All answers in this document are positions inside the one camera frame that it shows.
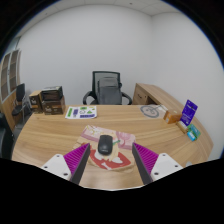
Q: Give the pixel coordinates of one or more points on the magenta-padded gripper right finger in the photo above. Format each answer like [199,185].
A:
[163,165]

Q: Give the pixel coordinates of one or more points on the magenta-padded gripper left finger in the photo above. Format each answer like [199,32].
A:
[60,165]

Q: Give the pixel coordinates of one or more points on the black computer mouse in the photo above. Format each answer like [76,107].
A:
[104,145]

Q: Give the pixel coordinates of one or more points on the cartoon-print mouse pad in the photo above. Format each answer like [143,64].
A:
[121,156]

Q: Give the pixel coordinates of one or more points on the small green box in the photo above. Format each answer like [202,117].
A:
[193,132]

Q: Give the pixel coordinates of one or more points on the small orange box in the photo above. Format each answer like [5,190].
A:
[172,116]

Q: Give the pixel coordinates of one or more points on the round grey disc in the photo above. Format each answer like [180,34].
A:
[150,111]

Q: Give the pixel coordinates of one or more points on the white printed paper sheet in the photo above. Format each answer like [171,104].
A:
[81,112]

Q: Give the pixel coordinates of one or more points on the wide brown cardboard box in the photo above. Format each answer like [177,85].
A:
[54,107]

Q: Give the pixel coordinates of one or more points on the purple standing card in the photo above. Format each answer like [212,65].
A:
[189,112]

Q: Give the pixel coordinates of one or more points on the black sofa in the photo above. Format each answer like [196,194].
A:
[5,140]

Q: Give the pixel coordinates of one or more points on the black cardboard box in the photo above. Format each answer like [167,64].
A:
[52,93]

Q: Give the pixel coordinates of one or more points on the wooden side desk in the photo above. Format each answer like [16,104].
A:
[146,93]

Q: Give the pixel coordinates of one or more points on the black visitor chair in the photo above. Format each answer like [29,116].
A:
[20,93]

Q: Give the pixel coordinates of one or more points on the grey mesh office chair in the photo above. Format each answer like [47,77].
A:
[108,90]

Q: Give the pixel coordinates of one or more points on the wooden shelf cabinet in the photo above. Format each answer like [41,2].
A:
[7,90]

